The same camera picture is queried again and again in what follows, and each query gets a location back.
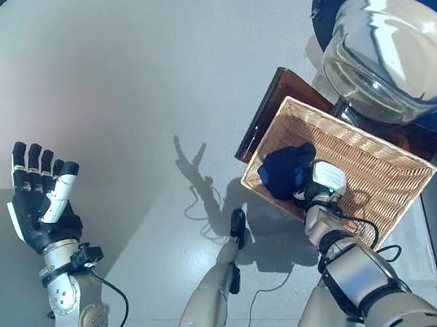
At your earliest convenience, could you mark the round glass washing machine door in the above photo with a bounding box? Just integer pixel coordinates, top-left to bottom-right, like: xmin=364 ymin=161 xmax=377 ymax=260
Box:
xmin=307 ymin=0 xmax=437 ymax=154

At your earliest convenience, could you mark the thin grey floor cable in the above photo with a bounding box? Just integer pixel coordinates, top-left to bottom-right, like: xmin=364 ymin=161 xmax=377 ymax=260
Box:
xmin=222 ymin=265 xmax=301 ymax=327
xmin=179 ymin=173 xmax=242 ymax=247

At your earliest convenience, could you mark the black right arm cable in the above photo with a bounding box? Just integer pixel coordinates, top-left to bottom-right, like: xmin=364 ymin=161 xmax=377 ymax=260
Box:
xmin=336 ymin=185 xmax=404 ymax=268

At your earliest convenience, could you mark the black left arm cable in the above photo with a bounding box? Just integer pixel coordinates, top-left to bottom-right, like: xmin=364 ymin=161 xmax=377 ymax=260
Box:
xmin=89 ymin=259 xmax=133 ymax=327

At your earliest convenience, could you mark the right robot leg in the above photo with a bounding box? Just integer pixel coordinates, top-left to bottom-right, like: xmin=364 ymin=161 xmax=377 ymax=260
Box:
xmin=282 ymin=279 xmax=359 ymax=327

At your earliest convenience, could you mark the navy blue garment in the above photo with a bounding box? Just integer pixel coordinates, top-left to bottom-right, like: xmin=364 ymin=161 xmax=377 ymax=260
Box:
xmin=254 ymin=140 xmax=324 ymax=206

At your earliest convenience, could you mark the brown wicker laundry tray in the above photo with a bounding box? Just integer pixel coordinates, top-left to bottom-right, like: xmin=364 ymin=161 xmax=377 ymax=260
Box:
xmin=229 ymin=74 xmax=437 ymax=268

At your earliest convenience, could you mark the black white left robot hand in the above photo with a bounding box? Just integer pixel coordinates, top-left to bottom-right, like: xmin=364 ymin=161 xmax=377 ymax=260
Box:
xmin=0 ymin=133 xmax=92 ymax=259

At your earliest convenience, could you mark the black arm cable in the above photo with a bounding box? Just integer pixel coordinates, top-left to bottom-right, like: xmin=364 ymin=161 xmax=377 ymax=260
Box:
xmin=89 ymin=259 xmax=133 ymax=327
xmin=336 ymin=185 xmax=404 ymax=268

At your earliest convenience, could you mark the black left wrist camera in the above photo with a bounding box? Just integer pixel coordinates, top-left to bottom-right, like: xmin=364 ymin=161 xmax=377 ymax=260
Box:
xmin=68 ymin=241 xmax=107 ymax=273

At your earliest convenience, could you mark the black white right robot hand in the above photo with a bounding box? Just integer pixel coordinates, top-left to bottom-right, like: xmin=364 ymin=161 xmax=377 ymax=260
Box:
xmin=286 ymin=156 xmax=352 ymax=208

